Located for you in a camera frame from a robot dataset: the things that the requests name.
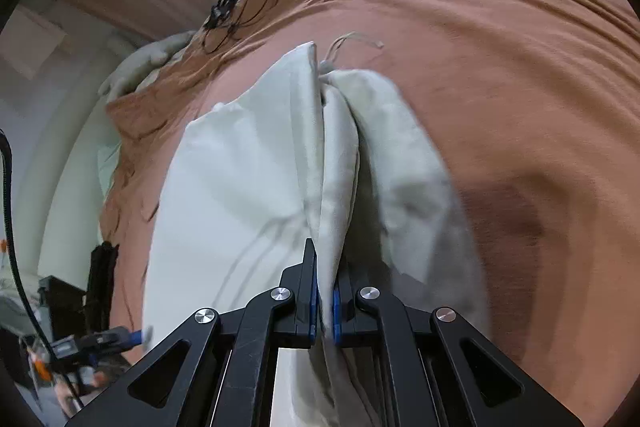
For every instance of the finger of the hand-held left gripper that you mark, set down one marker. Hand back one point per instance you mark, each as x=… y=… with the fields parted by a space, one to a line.
x=125 y=337

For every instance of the person's left hand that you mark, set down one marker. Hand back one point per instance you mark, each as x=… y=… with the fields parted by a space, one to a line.
x=70 y=399

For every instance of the orange bed sheet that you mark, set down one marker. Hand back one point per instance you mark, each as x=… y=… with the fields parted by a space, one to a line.
x=500 y=82

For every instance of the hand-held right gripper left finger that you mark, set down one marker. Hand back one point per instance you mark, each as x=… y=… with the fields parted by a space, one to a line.
x=311 y=307

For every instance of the dark box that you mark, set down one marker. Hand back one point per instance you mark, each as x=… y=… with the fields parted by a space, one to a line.
x=62 y=302

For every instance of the black bag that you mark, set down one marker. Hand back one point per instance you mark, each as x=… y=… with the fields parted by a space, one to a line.
x=102 y=287

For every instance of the grey cloth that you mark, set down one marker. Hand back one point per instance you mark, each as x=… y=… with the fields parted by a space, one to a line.
x=140 y=62

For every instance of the cream white jacket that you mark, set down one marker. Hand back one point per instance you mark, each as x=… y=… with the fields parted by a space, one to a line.
x=240 y=187

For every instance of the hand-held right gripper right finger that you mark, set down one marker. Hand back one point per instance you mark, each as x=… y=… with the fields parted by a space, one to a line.
x=337 y=312

